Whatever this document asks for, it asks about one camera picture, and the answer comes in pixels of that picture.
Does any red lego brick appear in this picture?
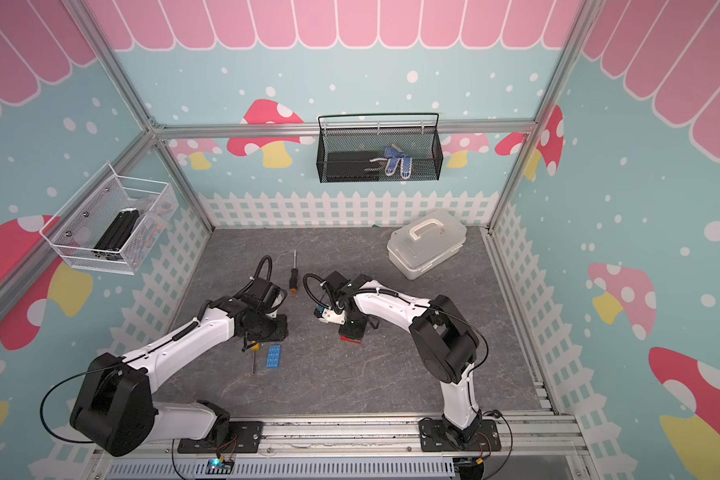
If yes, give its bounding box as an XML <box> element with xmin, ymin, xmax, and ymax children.
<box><xmin>340</xmin><ymin>336</ymin><xmax>362</xmax><ymax>344</ymax></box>

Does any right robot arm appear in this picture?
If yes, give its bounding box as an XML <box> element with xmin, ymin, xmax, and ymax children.
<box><xmin>303</xmin><ymin>271</ymin><xmax>487</xmax><ymax>449</ymax></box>

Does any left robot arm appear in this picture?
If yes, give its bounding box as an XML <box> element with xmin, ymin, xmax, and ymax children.
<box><xmin>69</xmin><ymin>280</ymin><xmax>288</xmax><ymax>457</ymax></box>

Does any long blue lego brick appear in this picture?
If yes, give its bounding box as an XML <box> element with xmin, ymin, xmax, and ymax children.
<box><xmin>265</xmin><ymin>345</ymin><xmax>282</xmax><ymax>369</ymax></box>

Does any yellow black screwdriver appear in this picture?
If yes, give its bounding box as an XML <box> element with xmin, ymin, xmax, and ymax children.
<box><xmin>243</xmin><ymin>339</ymin><xmax>261</xmax><ymax>376</ymax></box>

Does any orange black screwdriver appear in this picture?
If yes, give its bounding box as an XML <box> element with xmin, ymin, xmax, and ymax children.
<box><xmin>289</xmin><ymin>250</ymin><xmax>299</xmax><ymax>294</ymax></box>

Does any white plastic storage box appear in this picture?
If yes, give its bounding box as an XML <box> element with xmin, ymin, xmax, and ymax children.
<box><xmin>387</xmin><ymin>209</ymin><xmax>467</xmax><ymax>280</ymax></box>

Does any black box in black basket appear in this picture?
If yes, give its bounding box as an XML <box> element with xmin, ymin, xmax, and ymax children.
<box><xmin>321</xmin><ymin>151</ymin><xmax>386</xmax><ymax>183</ymax></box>

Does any blue white item in basket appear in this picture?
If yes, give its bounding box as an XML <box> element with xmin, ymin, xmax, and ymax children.
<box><xmin>370</xmin><ymin>144</ymin><xmax>413</xmax><ymax>180</ymax></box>

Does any green lit circuit board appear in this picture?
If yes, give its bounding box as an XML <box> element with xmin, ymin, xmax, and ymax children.
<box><xmin>205</xmin><ymin>458</ymin><xmax>235</xmax><ymax>475</ymax></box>

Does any black item in white basket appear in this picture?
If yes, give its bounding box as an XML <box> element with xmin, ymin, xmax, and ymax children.
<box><xmin>93</xmin><ymin>208</ymin><xmax>140</xmax><ymax>261</ymax></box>

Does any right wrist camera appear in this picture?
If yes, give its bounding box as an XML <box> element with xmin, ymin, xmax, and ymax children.
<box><xmin>314</xmin><ymin>306</ymin><xmax>345</xmax><ymax>325</ymax></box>

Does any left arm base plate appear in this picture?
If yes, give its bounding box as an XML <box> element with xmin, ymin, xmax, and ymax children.
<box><xmin>177</xmin><ymin>421</ymin><xmax>264</xmax><ymax>455</ymax></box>

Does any black wire mesh basket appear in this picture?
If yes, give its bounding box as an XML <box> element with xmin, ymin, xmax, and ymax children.
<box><xmin>316</xmin><ymin>112</ymin><xmax>444</xmax><ymax>183</ymax></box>

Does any white wire mesh basket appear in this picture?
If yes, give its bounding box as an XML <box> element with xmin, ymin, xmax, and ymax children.
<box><xmin>40</xmin><ymin>164</ymin><xmax>179</xmax><ymax>275</ymax></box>

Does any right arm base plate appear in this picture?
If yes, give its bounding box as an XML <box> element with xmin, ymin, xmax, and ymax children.
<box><xmin>418</xmin><ymin>417</ymin><xmax>502</xmax><ymax>453</ymax></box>

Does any grey cable duct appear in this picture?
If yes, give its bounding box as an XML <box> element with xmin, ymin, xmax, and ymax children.
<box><xmin>105</xmin><ymin>457</ymin><xmax>456</xmax><ymax>479</ymax></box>

